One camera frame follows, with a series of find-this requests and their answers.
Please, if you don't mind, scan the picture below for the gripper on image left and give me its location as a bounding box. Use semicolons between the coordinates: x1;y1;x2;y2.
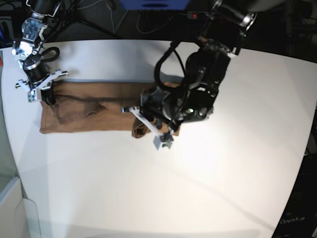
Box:
15;70;69;106

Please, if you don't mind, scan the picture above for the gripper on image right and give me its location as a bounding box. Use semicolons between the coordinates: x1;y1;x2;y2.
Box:
121;89;178;139

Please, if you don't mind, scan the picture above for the brown T-shirt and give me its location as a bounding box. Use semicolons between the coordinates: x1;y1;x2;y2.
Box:
39;81;183;139

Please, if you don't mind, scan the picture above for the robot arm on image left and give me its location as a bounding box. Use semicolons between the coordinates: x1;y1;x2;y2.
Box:
12;0;68;106

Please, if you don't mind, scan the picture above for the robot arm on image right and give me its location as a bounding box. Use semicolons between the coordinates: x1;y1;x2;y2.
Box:
125;0;257;142

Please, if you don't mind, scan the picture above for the black tripod stand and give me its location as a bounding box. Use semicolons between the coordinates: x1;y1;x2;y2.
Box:
26;0;122;42

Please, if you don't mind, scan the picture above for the black power strip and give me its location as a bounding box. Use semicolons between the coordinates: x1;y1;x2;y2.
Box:
186;11;206;20

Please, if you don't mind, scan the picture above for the white bin at left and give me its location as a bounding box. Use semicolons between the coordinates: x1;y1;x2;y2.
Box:
0;177;42;238

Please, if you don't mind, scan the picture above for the black OpenArm base box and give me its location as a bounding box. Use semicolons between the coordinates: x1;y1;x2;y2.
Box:
272;154;317;238

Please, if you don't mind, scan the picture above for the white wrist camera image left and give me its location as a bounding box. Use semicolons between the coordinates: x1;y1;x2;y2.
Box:
27;89;42;103

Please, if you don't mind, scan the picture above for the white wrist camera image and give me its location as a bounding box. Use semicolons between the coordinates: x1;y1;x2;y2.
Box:
27;89;42;103
154;134;174;150

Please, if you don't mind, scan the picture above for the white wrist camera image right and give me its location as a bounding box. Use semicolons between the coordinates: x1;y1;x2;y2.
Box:
154;134;174;150

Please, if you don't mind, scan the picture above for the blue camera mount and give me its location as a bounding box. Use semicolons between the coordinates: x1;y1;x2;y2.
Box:
120;0;190;10

